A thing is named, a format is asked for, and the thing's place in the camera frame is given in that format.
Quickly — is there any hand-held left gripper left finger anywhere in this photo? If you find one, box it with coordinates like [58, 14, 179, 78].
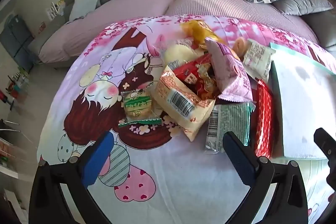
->
[28, 132, 114, 224]

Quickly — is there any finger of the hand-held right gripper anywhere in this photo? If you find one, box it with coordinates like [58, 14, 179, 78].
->
[314, 128, 336, 201]

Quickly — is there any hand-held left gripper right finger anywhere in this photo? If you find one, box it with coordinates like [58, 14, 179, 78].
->
[223, 131, 308, 224]

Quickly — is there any green biscuit packet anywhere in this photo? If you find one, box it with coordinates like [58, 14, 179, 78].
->
[205, 102, 256, 154]

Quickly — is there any plain red snack packet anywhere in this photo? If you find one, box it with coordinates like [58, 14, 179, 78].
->
[253, 80, 275, 159]

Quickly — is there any white box with teal rim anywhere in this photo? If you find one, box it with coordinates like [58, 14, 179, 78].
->
[269, 42, 336, 160]

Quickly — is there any green and white cracker packet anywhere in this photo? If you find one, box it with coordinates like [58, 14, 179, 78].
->
[118, 89, 163, 128]

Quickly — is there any purple snack packet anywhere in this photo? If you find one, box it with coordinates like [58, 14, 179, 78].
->
[205, 38, 254, 104]

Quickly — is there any cream and orange snack packet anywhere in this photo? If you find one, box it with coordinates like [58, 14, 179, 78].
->
[153, 65, 216, 142]

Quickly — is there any red peanut packet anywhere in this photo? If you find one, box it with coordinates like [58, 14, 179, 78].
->
[173, 53, 223, 101]

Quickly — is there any cream white snack packet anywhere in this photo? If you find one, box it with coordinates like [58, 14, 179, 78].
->
[243, 39, 275, 83]

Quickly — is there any small jelly cup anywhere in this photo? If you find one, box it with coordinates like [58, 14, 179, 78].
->
[232, 38, 248, 60]

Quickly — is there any clear packet with white bun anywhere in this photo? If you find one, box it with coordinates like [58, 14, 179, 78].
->
[161, 39, 208, 69]

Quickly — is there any yellow cake packet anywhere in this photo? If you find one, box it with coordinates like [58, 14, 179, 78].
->
[180, 20, 226, 50]

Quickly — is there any pink printed cartoon blanket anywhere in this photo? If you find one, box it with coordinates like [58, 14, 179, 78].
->
[37, 14, 336, 224]

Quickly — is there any grey quilted pillow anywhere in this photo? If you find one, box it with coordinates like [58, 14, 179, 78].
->
[272, 0, 334, 16]

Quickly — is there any pink sofa cover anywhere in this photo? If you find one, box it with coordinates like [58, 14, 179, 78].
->
[39, 0, 183, 63]
[165, 0, 319, 43]

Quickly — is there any blue grey cabinet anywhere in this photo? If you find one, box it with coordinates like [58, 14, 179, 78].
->
[0, 15, 34, 71]

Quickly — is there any pale grey pillow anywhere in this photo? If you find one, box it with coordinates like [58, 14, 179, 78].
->
[66, 0, 104, 24]

